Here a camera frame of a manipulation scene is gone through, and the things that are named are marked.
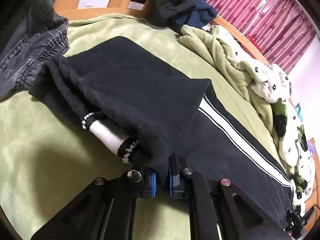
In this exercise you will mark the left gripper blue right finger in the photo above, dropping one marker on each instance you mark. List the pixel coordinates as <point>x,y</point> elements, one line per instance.
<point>176,186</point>

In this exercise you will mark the wooden bed frame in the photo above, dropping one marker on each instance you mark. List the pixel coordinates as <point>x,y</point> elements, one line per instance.
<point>92,22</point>

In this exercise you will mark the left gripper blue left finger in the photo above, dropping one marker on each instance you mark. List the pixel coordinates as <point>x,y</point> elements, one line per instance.
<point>150,184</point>

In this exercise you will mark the grey denim jeans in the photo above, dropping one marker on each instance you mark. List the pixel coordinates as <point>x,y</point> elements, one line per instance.
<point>33,34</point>

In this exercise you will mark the white floral quilt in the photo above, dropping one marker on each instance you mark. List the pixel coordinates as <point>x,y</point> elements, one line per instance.
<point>268,89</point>

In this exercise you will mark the purple fluffy plush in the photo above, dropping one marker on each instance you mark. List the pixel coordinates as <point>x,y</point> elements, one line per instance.
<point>311,148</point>

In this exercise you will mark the maroon floral curtain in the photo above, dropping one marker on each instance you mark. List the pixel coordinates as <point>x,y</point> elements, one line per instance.
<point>280,27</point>

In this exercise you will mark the black sweatpants with white stripe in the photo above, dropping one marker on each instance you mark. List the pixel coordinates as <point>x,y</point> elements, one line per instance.
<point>168,112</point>

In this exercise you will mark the left red chair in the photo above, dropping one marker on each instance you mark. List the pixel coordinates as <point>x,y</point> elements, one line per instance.
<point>252,40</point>

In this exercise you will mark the green fleece bed sheet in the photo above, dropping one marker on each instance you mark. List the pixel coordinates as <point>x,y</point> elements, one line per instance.
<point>45,163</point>

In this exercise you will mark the navy blue garment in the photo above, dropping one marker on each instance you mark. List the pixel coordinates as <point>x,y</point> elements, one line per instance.
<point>198,15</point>

